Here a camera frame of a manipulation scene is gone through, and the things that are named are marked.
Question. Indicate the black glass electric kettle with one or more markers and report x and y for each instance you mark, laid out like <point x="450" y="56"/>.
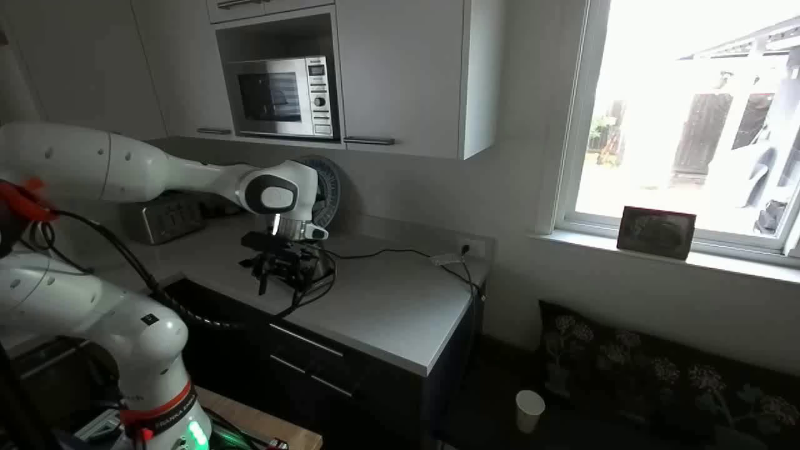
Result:
<point x="170" y="219"/>

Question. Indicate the dark picture frame on sill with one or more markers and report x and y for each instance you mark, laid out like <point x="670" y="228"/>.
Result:
<point x="655" y="231"/>

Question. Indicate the white upper cabinet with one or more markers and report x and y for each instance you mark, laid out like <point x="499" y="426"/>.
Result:
<point x="409" y="75"/>

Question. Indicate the white wall outlet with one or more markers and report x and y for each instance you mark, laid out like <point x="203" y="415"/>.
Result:
<point x="470" y="248"/>

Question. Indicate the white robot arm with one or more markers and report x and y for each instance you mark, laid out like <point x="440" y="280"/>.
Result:
<point x="38" y="294"/>

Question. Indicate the white paper cup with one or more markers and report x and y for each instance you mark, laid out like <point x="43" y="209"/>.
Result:
<point x="529" y="410"/>

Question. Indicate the stainless steel microwave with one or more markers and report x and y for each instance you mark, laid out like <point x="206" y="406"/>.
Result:
<point x="281" y="99"/>

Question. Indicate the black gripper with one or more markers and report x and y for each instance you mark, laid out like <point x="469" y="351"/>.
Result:
<point x="296" y="263"/>

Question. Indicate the dark lower drawer cabinet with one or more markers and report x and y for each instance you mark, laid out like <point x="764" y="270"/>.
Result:
<point x="351" y="399"/>

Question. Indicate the window with white frame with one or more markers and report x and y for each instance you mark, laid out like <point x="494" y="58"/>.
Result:
<point x="686" y="106"/>

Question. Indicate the blue white decorative plate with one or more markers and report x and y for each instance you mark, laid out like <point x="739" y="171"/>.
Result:
<point x="328" y="190"/>

